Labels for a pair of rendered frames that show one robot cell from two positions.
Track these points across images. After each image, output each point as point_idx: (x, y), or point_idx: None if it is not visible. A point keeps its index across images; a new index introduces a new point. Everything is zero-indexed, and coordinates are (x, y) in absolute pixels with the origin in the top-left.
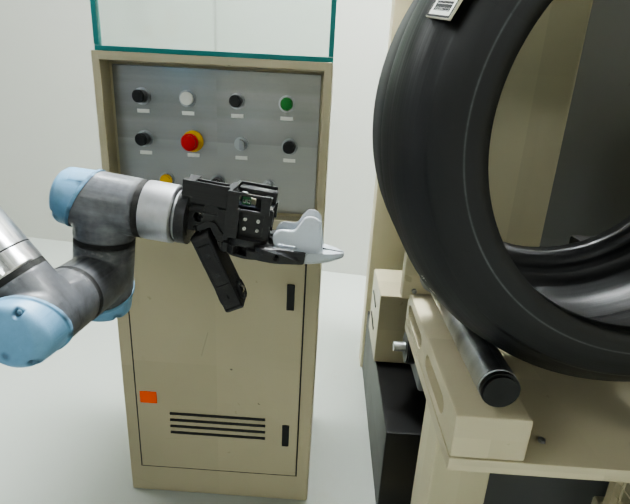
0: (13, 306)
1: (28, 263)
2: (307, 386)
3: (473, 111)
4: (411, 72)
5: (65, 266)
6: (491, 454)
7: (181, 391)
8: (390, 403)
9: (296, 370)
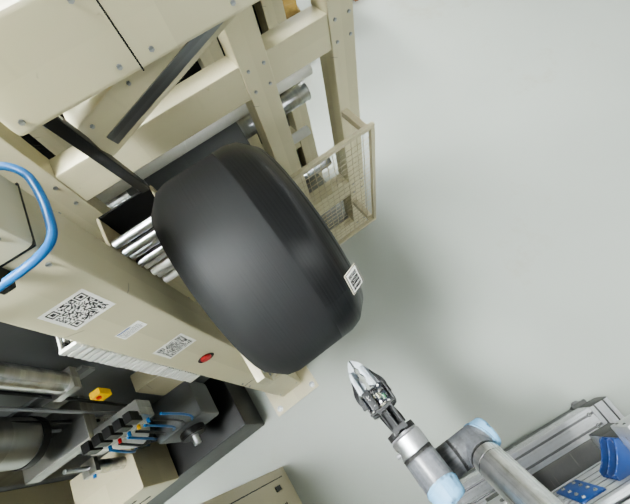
0: (490, 427)
1: (482, 443)
2: (258, 482)
3: None
4: (358, 304)
5: (460, 458)
6: None
7: None
8: (218, 438)
9: (259, 492)
